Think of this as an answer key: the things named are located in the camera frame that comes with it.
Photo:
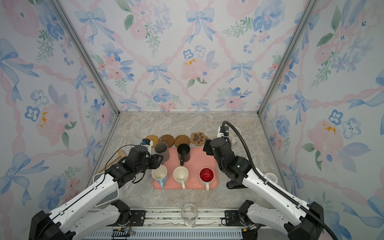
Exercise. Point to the aluminium left corner post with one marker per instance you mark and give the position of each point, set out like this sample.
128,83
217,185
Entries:
69,27

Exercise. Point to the aluminium right corner post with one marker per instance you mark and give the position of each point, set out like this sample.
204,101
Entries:
304,20

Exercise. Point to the white mug red interior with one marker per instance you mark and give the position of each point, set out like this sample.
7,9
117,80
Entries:
206,177

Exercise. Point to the black stapler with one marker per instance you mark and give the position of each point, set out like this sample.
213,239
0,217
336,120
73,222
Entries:
233,185

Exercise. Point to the plain brown wooden coaster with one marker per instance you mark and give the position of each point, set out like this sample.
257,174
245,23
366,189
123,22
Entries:
182,139

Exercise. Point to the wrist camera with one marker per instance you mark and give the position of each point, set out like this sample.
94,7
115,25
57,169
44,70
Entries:
148,144
223,131

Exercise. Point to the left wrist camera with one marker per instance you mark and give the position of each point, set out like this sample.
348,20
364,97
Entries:
148,144

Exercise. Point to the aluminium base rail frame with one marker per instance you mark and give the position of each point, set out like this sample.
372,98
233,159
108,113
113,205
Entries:
176,224

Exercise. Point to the pink rectangular tray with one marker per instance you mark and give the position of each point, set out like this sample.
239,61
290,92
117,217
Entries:
198,161

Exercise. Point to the paper cup white lid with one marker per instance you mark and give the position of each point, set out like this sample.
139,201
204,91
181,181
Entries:
272,177

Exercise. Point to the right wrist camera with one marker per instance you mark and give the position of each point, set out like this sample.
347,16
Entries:
223,131

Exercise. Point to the clear glass dome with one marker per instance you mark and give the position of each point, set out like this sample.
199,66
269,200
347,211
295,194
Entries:
189,214

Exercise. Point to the woven rattan round coaster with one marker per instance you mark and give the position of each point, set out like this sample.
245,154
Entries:
153,138

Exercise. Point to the black ceramic mug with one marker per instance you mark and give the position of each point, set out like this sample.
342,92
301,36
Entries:
184,153

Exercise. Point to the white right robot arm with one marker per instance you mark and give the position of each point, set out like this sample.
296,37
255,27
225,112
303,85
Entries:
295,218

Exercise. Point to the brown wooden coaster white streak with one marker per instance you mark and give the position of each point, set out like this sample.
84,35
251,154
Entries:
168,139

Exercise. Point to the wooden mallet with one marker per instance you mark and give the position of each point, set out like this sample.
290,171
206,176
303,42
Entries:
117,156

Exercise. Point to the aluminium corner post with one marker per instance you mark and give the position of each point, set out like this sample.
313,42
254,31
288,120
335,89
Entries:
69,27
304,20

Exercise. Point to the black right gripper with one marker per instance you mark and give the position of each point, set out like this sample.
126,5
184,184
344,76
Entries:
208,146

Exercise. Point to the cream ceramic mug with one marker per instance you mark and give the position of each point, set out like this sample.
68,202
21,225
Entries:
181,175

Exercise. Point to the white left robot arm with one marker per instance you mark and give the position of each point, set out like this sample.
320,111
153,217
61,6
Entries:
70,222

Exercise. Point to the cork paw print coaster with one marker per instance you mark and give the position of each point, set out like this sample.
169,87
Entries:
198,138

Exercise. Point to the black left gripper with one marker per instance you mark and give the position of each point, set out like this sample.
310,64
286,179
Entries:
156,162

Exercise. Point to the cream mug blue handle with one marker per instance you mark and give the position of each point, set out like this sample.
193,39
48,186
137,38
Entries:
160,175

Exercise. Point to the grey ceramic mug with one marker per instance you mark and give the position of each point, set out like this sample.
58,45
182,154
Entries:
162,149

